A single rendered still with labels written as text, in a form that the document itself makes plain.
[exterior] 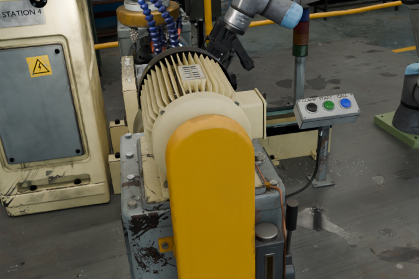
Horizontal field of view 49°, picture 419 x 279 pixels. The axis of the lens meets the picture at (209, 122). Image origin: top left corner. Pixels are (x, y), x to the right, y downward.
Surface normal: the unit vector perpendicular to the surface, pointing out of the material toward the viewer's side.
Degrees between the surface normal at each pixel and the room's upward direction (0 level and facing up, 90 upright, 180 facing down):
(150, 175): 0
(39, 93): 90
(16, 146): 90
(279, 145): 90
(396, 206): 0
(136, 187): 0
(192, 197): 90
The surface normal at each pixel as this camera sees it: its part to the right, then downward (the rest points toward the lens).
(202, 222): 0.18, 0.44
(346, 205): -0.05, -0.89
